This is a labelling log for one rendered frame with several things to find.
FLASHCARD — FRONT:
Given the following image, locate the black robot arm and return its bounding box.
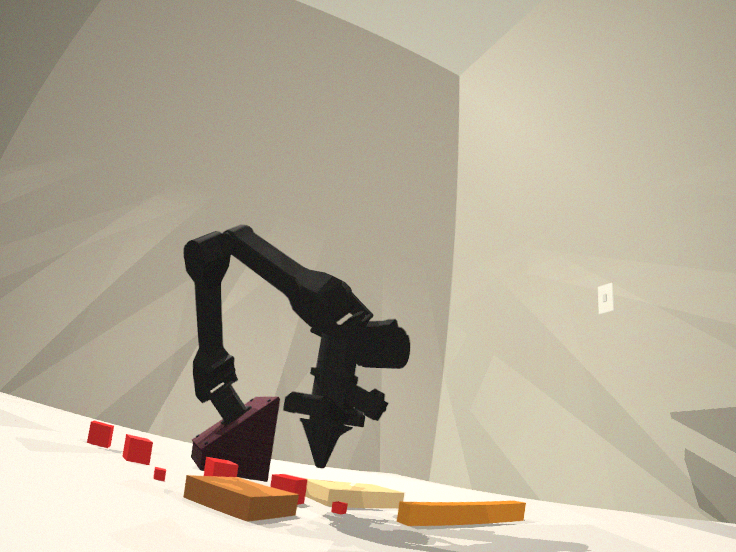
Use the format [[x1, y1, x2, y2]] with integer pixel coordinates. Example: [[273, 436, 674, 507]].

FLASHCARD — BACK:
[[183, 224, 410, 424]]

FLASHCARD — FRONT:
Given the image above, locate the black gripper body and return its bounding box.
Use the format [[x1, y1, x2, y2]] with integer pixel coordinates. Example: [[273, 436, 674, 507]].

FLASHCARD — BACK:
[[283, 361, 365, 427]]

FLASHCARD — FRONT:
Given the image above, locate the orange long flat board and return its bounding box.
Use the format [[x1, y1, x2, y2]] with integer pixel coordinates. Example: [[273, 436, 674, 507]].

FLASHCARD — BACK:
[[397, 500, 526, 526]]

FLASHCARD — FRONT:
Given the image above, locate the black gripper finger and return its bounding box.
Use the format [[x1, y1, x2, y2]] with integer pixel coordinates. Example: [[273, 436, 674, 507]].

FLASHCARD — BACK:
[[299, 418, 345, 469], [323, 426, 353, 469]]

